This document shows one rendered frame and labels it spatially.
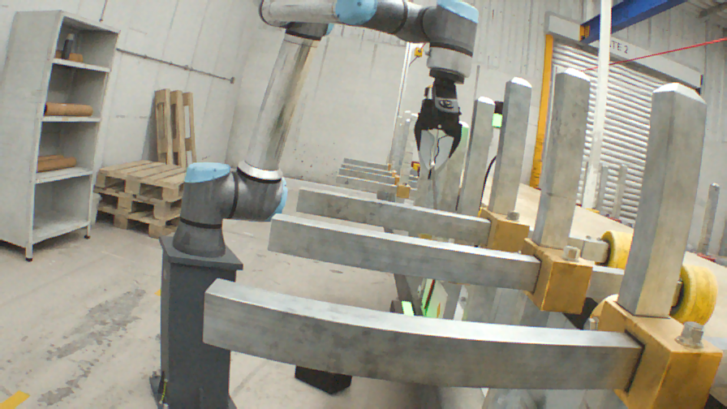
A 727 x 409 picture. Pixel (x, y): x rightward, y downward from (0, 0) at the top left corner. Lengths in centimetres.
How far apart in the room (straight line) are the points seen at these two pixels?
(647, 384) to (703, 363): 4
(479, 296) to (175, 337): 118
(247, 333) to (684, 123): 30
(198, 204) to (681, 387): 160
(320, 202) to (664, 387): 58
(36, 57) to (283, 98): 204
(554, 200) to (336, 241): 22
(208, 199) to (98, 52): 256
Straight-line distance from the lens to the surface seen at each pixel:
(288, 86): 174
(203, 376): 192
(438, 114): 105
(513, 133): 83
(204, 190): 176
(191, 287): 178
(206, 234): 178
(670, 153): 37
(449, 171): 132
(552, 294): 54
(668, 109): 38
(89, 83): 413
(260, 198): 182
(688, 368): 33
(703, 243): 204
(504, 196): 84
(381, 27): 119
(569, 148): 60
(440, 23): 114
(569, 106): 60
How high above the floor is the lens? 105
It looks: 7 degrees down
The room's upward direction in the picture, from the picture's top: 10 degrees clockwise
